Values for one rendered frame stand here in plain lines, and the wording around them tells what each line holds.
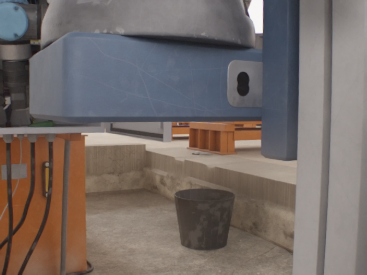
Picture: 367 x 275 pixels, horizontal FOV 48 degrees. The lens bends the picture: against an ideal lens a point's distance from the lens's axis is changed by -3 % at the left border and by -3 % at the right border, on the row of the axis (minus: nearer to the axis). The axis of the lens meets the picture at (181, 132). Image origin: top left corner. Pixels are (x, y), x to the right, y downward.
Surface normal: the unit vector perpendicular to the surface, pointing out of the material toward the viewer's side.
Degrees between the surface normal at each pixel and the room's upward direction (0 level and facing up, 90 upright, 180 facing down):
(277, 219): 86
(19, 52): 102
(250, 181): 88
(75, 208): 90
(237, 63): 90
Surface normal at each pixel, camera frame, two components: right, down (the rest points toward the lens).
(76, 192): 0.54, 0.05
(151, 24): 0.11, 0.05
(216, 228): 0.35, 0.20
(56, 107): -0.88, 0.02
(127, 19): -0.10, 0.05
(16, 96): 0.38, -0.07
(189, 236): -0.62, 0.18
